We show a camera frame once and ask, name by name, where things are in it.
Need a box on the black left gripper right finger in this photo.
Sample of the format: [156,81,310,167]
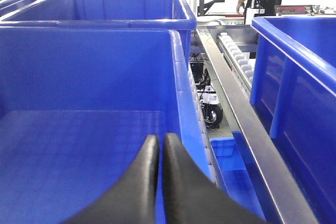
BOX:
[162,133,265,223]

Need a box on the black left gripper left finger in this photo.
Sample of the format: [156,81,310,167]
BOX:
[63,134,160,223]

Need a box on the small blue parts bin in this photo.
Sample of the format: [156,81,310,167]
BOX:
[1,27,211,223]

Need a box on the stainless steel shelf rack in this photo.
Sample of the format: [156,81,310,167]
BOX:
[195,26,318,223]

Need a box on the blue bin lower centre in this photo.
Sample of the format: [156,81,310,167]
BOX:
[208,129,266,220]

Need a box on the white roller track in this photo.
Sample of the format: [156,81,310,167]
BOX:
[217,33,254,97]

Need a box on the blue bin upper right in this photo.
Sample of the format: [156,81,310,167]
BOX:
[250,16,335,223]

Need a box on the blue bin far rear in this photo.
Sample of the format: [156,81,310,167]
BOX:
[1,0,197,61]

